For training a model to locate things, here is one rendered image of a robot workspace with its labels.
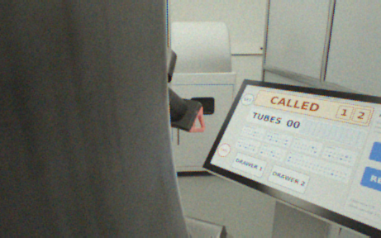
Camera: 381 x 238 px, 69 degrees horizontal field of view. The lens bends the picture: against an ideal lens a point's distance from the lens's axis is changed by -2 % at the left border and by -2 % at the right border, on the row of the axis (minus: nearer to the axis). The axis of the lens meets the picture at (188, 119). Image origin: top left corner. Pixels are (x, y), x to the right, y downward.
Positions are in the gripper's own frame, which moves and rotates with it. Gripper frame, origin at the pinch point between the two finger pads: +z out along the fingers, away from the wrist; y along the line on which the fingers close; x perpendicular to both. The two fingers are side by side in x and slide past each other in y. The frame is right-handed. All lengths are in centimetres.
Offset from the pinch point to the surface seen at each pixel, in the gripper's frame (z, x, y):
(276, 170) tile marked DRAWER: 14.6, 1.6, -16.9
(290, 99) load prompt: 15.1, -18.5, -13.4
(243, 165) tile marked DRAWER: 14.6, 3.1, -8.0
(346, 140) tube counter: 14.9, -10.3, -29.8
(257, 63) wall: 265, -189, 165
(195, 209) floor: 142, 28, 83
